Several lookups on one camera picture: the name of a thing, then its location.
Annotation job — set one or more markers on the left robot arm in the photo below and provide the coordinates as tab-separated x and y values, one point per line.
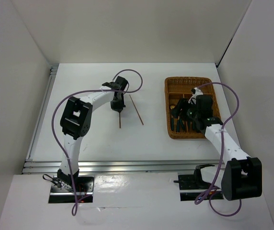
76	122

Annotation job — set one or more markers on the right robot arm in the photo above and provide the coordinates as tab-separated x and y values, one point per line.
242	176

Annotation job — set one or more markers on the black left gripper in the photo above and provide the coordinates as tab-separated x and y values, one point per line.
119	107

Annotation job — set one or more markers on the aluminium frame rail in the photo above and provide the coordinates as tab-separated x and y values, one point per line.
134	147

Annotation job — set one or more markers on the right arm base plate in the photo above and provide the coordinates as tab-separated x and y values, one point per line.
189	187

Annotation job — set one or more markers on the woven wicker cutlery basket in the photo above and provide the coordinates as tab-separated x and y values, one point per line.
180	87

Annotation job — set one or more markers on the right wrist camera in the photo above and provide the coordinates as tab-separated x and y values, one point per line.
196	92

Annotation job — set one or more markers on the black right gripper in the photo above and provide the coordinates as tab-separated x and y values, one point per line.
181	104

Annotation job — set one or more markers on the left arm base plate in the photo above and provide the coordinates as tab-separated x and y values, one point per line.
61	193

